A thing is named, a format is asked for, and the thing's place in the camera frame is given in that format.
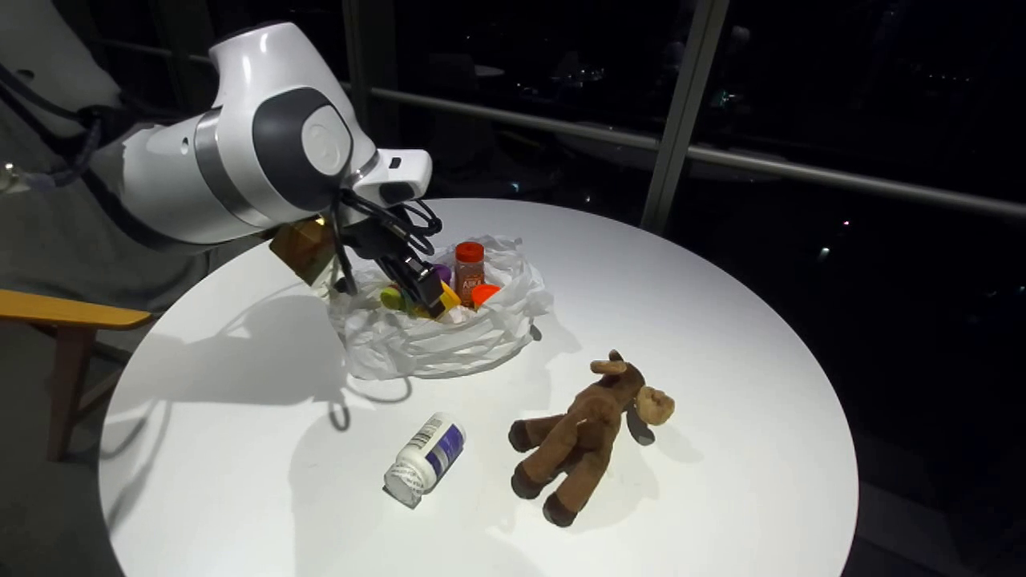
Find yellow-green play-doh tub pink lid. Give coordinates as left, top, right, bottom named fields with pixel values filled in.
left=377, top=285, right=402, bottom=310

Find metal window railing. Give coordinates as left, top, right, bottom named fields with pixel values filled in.
left=84, top=0, right=1026, bottom=229

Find grey armchair wooden arms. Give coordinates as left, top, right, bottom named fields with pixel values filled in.
left=0, top=0, right=217, bottom=465

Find yellow play-doh tub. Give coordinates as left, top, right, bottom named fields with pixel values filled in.
left=438, top=284, right=461, bottom=316

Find orange lid play-doh tub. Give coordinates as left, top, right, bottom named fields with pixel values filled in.
left=463, top=284, right=499, bottom=308

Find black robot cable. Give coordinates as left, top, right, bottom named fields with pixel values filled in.
left=324, top=190, right=445, bottom=299

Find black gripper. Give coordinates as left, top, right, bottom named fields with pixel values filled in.
left=346, top=216, right=452, bottom=316

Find white pill bottle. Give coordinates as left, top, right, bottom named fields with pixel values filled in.
left=383, top=415, right=463, bottom=510

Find brown spice jar red lid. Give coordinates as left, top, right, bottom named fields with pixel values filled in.
left=455, top=241, right=484, bottom=305

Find brown plush moose toy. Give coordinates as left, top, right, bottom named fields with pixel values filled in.
left=506, top=354, right=677, bottom=528

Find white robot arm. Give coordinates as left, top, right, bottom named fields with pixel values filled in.
left=89, top=22, right=442, bottom=316

